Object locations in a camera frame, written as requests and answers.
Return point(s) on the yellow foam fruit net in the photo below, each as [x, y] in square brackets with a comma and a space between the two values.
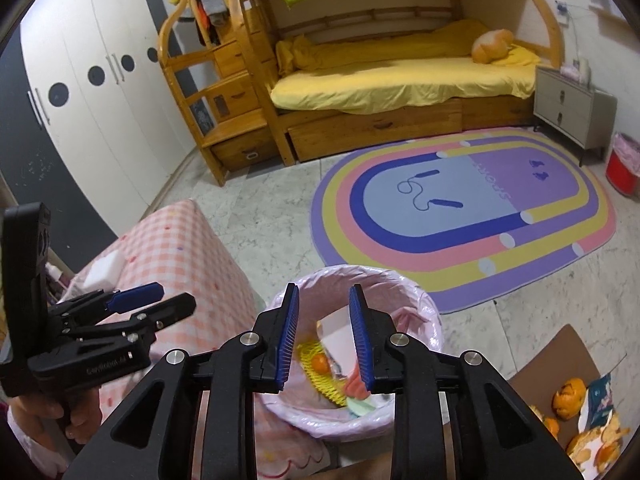
[318, 369]

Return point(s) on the pink checkered tablecloth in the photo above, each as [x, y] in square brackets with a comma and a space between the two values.
[177, 248]

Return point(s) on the wooden bunk bed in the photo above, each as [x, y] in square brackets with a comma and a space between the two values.
[259, 25]

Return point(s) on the white foam block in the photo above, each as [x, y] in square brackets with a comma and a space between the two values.
[105, 272]

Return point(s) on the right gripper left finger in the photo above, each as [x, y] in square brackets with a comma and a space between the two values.
[200, 406]

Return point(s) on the left hand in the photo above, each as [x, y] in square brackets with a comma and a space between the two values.
[31, 410]

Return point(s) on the yellow bed sheet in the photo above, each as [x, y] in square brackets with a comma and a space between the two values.
[371, 76]

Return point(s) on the wooden stair drawers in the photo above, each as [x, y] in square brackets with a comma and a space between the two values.
[215, 95]

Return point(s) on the pink lined trash bin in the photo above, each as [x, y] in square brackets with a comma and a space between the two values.
[324, 316]

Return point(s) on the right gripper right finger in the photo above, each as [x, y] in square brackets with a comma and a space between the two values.
[451, 409]

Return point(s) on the white wardrobe with dots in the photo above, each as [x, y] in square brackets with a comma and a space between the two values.
[88, 124]

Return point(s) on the red trash bin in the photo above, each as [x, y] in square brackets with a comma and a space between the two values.
[622, 170]

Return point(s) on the colourful oval rug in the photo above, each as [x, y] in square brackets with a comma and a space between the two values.
[469, 216]

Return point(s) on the cardboard with orange peels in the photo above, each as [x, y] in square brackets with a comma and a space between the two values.
[565, 390]

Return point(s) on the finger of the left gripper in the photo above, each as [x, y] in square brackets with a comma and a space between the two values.
[148, 320]
[119, 301]

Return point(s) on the grey nightstand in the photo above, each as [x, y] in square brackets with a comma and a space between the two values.
[585, 116]

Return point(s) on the orange plush toy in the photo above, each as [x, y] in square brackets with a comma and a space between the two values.
[492, 46]

